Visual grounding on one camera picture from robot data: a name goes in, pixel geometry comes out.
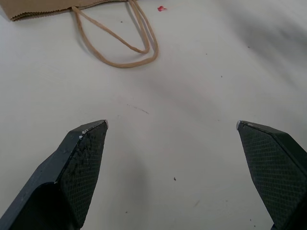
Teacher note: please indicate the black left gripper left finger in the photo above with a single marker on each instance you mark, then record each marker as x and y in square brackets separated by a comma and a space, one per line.
[72, 172]

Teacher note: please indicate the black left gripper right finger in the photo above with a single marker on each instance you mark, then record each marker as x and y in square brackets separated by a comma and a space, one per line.
[273, 167]

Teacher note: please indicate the brown paper bag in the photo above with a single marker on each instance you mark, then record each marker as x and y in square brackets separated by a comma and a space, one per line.
[120, 33]

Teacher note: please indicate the small red scrap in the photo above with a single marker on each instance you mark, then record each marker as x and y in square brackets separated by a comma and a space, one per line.
[161, 9]

